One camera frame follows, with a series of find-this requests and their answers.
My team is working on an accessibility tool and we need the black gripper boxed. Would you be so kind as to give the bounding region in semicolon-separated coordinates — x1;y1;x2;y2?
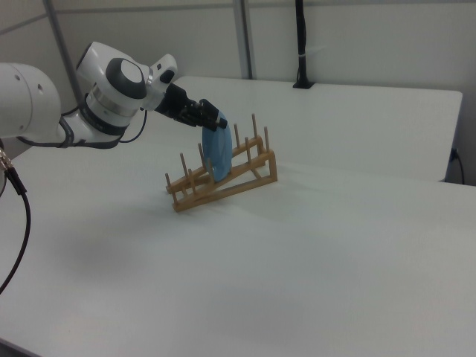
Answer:
153;83;229;133

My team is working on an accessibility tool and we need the blue plate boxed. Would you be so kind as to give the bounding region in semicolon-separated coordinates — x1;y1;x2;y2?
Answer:
197;110;234;184

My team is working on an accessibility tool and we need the wooden plate rack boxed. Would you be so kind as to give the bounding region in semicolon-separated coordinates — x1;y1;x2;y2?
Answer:
164;113;278;213

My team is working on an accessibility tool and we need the black pole with base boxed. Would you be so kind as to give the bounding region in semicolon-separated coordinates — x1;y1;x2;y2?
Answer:
292;0;317;90

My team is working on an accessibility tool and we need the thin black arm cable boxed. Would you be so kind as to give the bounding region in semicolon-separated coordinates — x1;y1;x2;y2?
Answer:
118;109;149;144

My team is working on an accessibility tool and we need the grey aluminium frame post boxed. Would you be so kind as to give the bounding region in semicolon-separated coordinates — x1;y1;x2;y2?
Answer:
42;0;89;109
233;0;258;80

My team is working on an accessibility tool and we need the thick black cable with connectors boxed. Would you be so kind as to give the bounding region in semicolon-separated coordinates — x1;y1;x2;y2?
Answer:
0;147;32;295

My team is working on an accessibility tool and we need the black cable beside table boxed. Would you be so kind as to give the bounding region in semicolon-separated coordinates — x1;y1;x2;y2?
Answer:
450;148;466;184

